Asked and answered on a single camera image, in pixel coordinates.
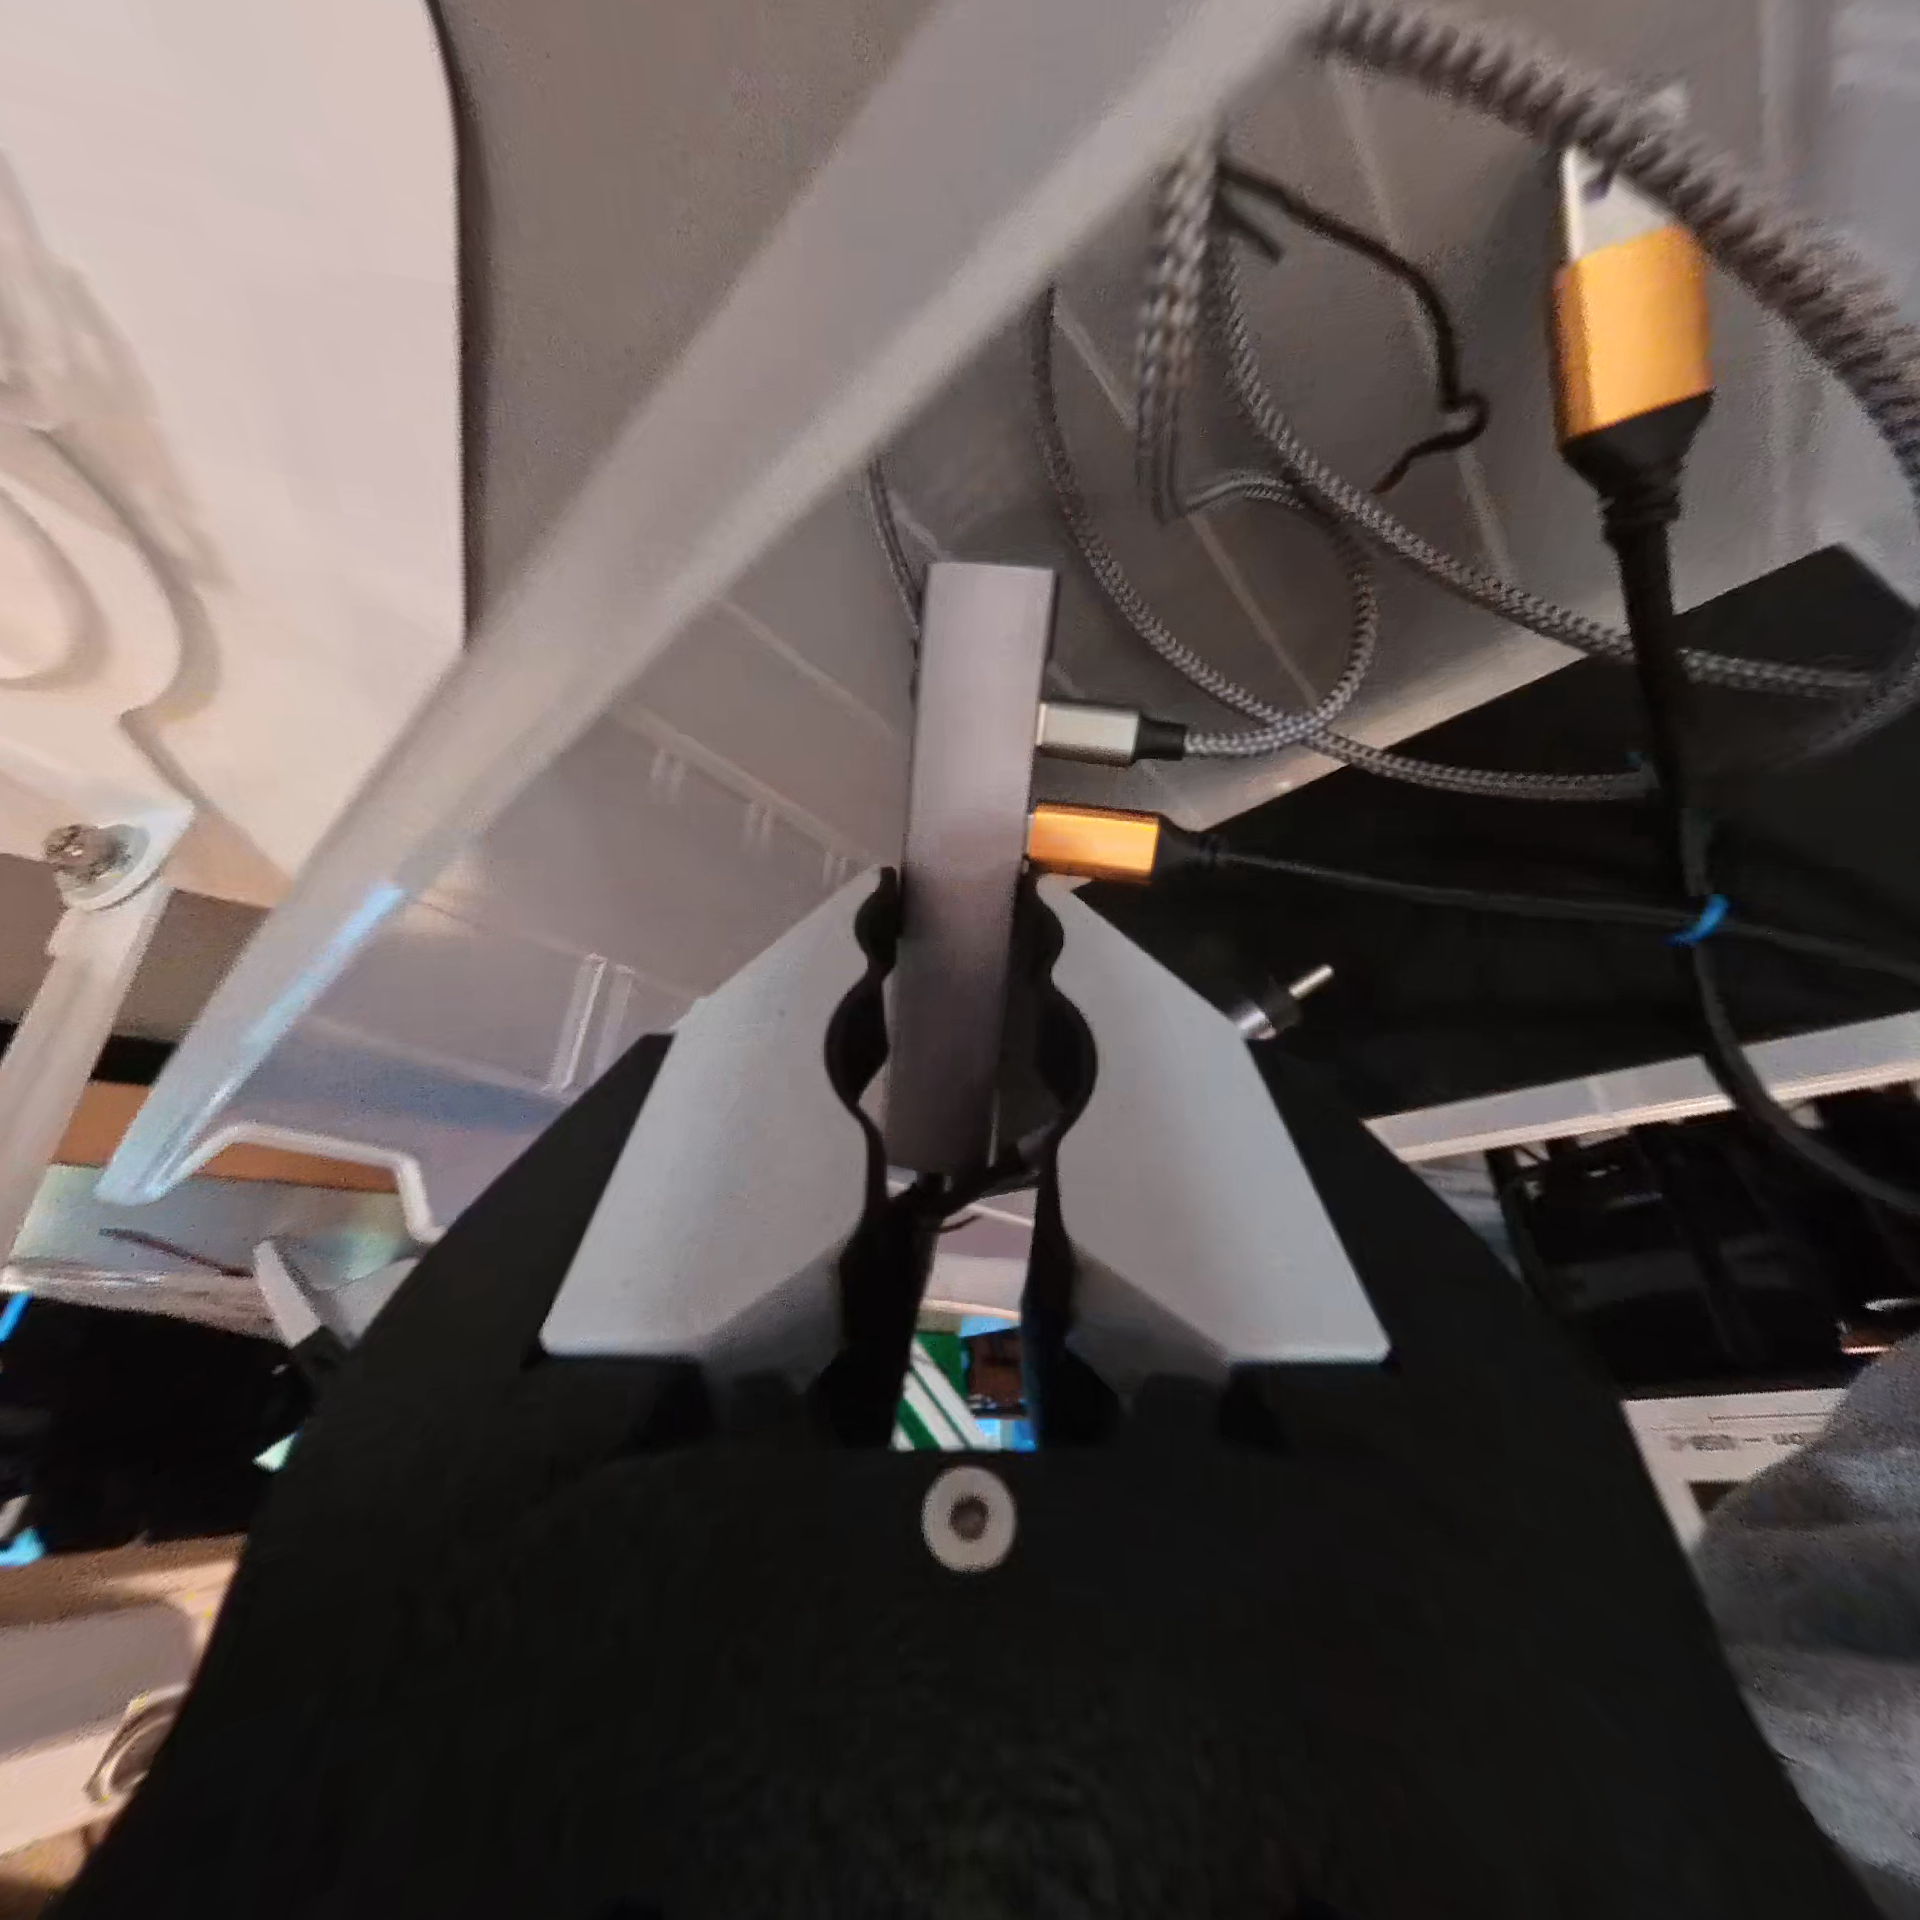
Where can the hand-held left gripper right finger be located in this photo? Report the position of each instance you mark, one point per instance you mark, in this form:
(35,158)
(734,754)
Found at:
(1202,1202)

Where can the person's grey sweatshirt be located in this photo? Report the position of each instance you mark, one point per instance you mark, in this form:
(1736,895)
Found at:
(1829,1651)

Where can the white mounting bracket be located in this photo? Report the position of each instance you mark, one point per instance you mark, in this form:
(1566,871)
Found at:
(106,901)

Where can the clear plastic storage box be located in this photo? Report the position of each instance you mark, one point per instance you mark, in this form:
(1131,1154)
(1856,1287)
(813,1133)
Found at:
(646,600)

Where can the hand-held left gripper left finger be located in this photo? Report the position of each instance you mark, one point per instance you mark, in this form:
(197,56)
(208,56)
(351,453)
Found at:
(722,1202)

